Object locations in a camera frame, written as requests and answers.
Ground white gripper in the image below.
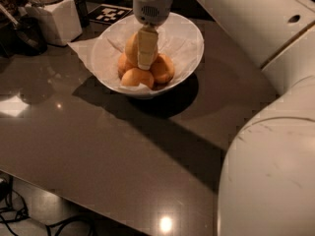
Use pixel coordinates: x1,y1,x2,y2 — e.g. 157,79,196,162
133,0,173,70

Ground orange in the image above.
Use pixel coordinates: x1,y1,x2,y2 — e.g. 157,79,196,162
121,68,155,89
150,54,175,85
118,53,133,78
124,31,159,67

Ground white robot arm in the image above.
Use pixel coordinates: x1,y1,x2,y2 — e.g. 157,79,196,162
196,0,315,236

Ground white bowl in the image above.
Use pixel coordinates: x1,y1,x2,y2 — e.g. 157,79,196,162
91,10,205,100

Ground white paper liner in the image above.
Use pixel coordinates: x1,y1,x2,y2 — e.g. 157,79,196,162
67,4,204,94

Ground black white marker card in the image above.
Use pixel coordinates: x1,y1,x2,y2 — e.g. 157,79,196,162
88,4,132,25

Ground white ceramic jar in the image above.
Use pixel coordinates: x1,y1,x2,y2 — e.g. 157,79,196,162
25,0,82,46

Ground black round object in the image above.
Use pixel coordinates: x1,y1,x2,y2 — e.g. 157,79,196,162
12,17,47,56

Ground black floor cables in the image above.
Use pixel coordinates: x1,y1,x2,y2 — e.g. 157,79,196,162
0,175,97,236

